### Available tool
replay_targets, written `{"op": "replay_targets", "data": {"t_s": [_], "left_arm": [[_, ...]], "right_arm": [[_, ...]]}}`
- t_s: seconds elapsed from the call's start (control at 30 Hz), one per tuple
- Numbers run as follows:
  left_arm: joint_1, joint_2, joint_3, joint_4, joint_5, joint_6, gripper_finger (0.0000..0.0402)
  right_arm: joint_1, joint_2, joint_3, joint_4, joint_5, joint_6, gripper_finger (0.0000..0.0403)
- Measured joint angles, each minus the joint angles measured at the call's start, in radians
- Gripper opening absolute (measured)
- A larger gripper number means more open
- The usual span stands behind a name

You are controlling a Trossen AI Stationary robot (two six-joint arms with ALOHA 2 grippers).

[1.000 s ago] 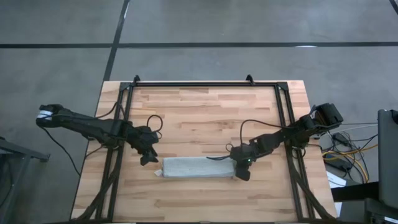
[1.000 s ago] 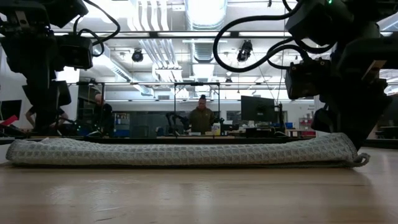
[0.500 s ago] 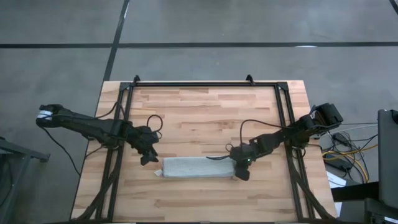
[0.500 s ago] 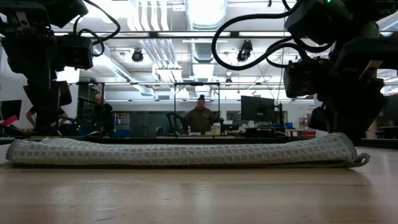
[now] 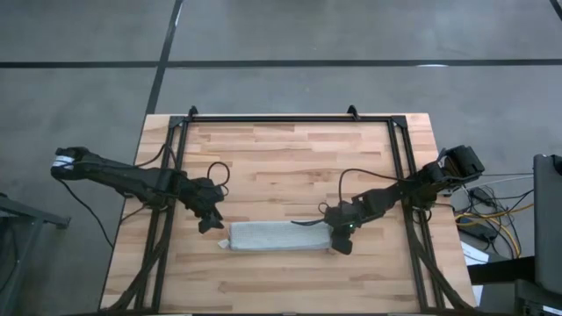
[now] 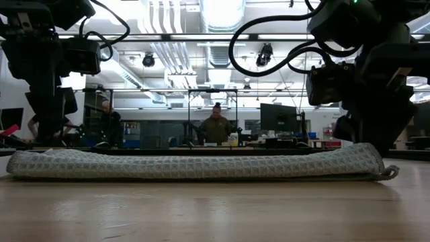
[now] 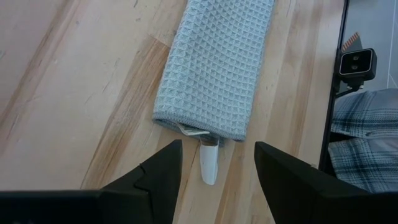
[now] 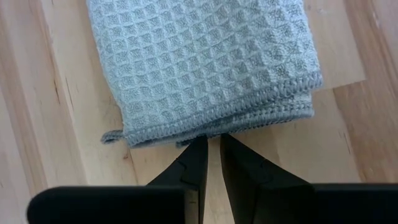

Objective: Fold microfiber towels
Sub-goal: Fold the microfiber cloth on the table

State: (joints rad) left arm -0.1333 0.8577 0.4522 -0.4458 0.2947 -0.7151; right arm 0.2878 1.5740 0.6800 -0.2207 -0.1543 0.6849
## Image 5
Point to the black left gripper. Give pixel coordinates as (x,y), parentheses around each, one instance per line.
(206,195)

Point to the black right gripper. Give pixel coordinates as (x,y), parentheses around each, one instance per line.
(344,217)

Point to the white handwritten paper tag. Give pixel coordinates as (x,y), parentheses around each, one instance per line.
(223,244)

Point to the grey microfiber towel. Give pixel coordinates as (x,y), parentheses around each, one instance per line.
(278,235)

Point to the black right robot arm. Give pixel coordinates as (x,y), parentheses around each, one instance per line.
(408,186)

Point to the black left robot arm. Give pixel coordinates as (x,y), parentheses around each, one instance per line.
(123,173)

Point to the white paper sheet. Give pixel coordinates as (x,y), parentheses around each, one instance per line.
(474,254)

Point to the black power adapter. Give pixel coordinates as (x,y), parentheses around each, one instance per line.
(480,230)
(480,195)

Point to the black crossbar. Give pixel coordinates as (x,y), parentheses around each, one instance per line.
(500,270)

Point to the dark grey equipment case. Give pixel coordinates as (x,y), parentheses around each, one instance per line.
(549,219)

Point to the dark box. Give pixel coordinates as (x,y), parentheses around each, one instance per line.
(538,298)

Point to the black aluminium table frame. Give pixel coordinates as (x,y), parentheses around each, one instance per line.
(281,118)

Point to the grey metal cart frame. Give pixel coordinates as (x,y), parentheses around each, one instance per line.
(26,219)

